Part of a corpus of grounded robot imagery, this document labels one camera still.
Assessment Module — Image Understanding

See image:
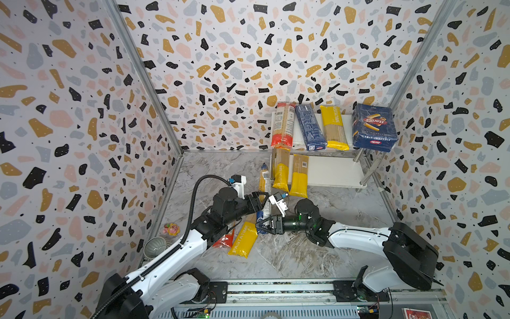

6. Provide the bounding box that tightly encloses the red clear spaghetti bag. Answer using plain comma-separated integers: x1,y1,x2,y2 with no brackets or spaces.
271,102,296,150

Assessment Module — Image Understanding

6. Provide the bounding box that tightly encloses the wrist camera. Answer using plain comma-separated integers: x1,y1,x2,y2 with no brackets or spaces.
269,193,288,217
229,174,247,199

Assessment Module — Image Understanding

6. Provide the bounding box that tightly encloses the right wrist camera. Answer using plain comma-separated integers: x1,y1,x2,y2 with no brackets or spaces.
269,193,288,217

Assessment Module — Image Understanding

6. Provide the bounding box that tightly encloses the blue Barilla pasta box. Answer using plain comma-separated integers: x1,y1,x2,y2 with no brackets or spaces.
352,104,398,152

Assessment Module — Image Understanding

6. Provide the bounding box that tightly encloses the pink flower toy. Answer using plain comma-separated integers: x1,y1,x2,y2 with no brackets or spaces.
163,223,181,236

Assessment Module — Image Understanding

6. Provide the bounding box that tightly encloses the red card box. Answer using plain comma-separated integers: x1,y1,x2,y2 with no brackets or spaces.
402,308,433,319

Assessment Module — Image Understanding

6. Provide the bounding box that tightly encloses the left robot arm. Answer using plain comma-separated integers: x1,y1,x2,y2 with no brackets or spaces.
92,187,269,318

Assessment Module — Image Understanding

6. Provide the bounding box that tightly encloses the blue spaghetti box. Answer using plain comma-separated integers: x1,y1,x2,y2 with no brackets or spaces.
294,104,327,152

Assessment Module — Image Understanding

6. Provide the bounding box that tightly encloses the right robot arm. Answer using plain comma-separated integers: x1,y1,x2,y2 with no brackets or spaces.
256,199,438,302

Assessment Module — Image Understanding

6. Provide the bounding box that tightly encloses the black corrugated cable hose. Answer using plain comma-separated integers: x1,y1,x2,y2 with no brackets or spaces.
89,174,232,319

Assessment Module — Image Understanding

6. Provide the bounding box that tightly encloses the small red pasta bag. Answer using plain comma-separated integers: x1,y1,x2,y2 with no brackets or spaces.
213,229,235,249

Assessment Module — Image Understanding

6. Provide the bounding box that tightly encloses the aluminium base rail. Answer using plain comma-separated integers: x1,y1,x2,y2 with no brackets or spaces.
159,279,454,318

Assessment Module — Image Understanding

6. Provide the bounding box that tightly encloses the grey ribbed bowl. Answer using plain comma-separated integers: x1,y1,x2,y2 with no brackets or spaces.
143,237,167,261

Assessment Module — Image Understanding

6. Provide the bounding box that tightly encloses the white two-tier metal shelf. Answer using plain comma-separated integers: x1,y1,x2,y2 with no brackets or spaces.
288,114,386,190

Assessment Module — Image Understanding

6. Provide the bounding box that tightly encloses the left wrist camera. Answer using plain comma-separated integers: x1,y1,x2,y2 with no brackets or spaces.
229,174,247,199

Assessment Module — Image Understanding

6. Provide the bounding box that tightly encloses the yellow Pastatime spaghetti bag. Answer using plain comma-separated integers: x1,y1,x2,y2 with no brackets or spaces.
320,106,349,151

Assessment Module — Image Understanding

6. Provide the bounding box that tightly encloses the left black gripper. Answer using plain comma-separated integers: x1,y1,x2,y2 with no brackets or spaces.
224,191,269,227

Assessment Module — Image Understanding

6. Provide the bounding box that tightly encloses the yellow pasta bag with barcode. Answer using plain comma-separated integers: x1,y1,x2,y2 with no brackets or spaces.
228,214,258,259

